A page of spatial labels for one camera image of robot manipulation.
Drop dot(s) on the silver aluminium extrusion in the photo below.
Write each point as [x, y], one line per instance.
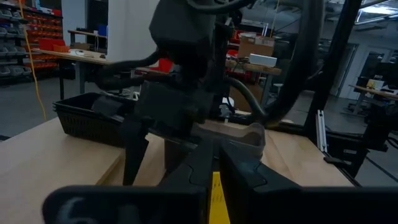
[321, 130]

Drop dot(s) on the white flat box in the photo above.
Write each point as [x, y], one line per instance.
[262, 60]

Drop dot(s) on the wooden workbench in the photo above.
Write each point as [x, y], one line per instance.
[258, 69]

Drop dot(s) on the translucent grey plastic basket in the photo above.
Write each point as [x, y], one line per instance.
[248, 140]
[174, 155]

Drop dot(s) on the storage rack with bins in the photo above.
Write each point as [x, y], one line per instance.
[18, 46]

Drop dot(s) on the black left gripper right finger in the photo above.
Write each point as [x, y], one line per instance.
[295, 205]

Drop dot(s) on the yellow slotted plastic basket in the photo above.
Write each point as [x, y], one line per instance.
[218, 199]

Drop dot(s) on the black rig frame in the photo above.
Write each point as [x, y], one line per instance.
[335, 62]

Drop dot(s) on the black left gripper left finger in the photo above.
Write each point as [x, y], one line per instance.
[140, 205]

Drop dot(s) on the brown cardboard box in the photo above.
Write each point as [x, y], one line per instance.
[255, 46]

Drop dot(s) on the long wooden work table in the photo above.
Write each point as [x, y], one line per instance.
[77, 56]

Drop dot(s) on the red bins stack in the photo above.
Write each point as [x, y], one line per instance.
[164, 65]

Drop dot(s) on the red parts bin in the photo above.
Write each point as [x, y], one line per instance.
[49, 45]

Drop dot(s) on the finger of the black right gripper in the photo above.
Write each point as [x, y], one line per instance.
[134, 146]

